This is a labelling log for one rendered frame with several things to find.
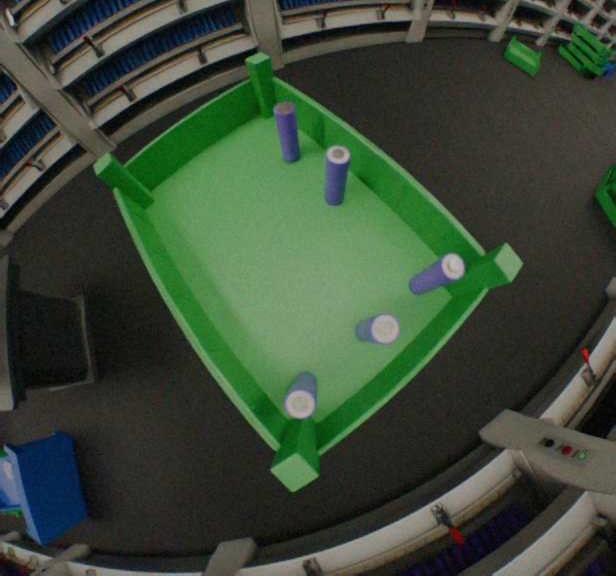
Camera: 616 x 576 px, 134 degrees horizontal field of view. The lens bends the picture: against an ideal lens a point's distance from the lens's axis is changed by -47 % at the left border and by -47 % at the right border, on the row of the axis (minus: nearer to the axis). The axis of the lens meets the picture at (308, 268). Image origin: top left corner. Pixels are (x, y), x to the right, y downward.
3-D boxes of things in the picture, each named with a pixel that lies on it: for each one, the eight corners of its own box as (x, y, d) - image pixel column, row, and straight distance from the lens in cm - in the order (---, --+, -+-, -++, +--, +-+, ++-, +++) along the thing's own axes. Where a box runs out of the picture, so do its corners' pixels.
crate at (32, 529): (72, 437, 99) (57, 430, 105) (15, 454, 90) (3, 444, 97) (88, 516, 114) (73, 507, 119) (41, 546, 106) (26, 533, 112)
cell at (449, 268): (404, 284, 22) (437, 263, 16) (417, 270, 23) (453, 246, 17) (417, 299, 22) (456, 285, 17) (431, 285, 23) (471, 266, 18)
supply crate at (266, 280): (138, 203, 32) (91, 165, 28) (272, 106, 34) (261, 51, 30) (301, 440, 23) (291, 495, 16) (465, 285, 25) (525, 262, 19)
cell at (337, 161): (320, 197, 24) (320, 151, 19) (334, 186, 25) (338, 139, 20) (333, 210, 23) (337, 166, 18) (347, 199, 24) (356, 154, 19)
